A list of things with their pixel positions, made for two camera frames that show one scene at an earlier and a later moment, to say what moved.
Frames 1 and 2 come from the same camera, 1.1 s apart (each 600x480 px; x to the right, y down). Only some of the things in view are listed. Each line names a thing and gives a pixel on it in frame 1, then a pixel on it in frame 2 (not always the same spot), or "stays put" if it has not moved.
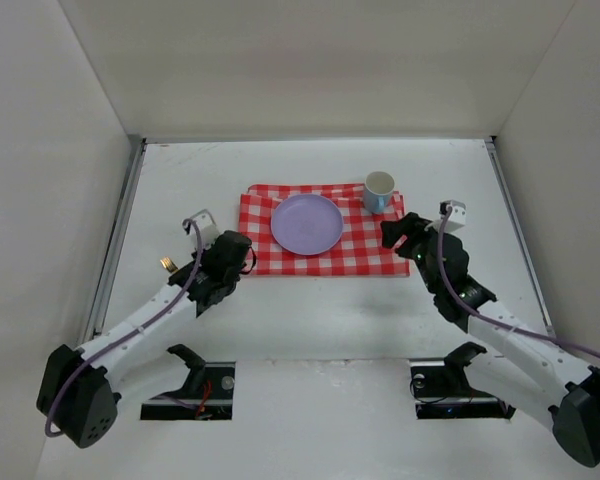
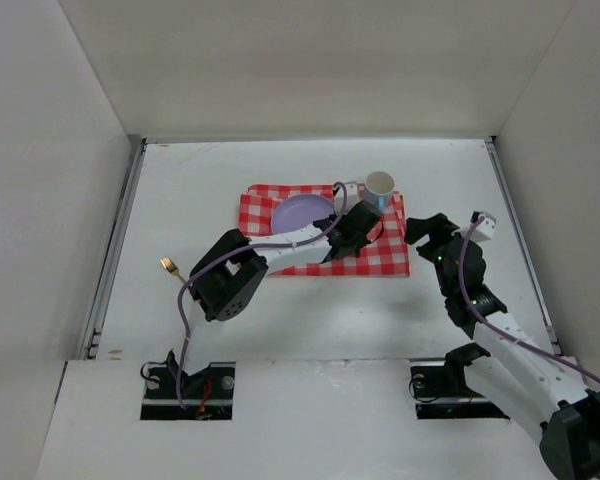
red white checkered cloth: [361, 251] stays put
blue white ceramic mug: [378, 186] stays put
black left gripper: [212, 292] to [362, 220]
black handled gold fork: [168, 263] stays put
